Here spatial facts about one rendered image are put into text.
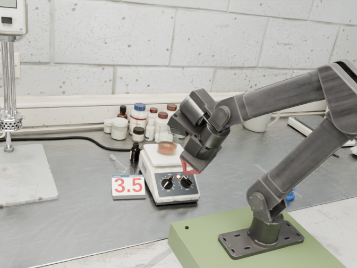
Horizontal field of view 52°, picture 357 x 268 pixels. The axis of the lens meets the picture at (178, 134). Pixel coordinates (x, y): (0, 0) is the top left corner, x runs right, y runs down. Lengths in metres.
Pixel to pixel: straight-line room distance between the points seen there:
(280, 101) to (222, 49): 0.89
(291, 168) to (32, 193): 0.65
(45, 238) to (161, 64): 0.83
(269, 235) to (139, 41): 0.87
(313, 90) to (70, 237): 0.61
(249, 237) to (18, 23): 0.70
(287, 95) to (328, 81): 0.09
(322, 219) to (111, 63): 0.88
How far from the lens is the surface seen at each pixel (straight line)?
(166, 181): 1.01
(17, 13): 0.91
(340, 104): 0.65
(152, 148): 1.10
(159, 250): 0.88
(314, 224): 1.11
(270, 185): 0.77
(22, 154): 1.20
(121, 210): 0.98
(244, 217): 0.93
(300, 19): 1.81
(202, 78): 1.57
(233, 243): 0.83
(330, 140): 0.69
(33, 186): 1.05
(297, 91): 0.70
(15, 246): 0.89
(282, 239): 0.89
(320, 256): 0.91
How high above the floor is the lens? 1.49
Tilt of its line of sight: 24 degrees down
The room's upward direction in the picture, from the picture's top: 9 degrees clockwise
